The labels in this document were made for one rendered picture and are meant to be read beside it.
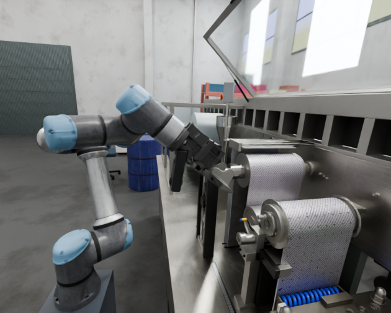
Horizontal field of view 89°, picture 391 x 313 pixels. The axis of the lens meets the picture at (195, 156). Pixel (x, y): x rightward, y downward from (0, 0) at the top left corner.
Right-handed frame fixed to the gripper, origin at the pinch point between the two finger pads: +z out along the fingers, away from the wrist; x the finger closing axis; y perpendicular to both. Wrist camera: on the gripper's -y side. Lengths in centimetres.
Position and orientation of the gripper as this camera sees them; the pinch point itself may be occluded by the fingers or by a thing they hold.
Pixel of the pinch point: (224, 188)
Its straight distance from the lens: 57.9
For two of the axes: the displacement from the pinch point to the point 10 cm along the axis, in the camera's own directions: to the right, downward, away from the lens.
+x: -2.1, -2.6, 9.4
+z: 7.2, 6.1, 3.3
